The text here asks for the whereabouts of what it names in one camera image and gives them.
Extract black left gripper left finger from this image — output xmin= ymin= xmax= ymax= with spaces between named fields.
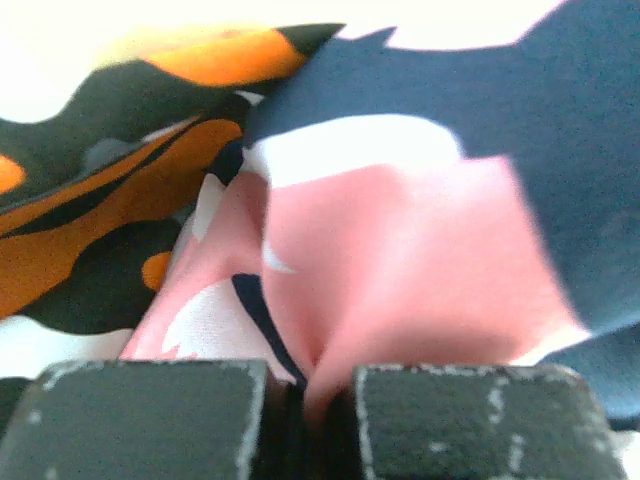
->
xmin=1 ymin=360 xmax=286 ymax=479

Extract orange brown dinosaur print shorts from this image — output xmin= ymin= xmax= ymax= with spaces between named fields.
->
xmin=1 ymin=24 xmax=336 ymax=334

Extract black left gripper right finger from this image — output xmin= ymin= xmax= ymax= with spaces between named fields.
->
xmin=327 ymin=364 xmax=627 ymax=480

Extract pink navy shark print shorts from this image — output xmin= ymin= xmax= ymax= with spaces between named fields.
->
xmin=123 ymin=1 xmax=639 ymax=429

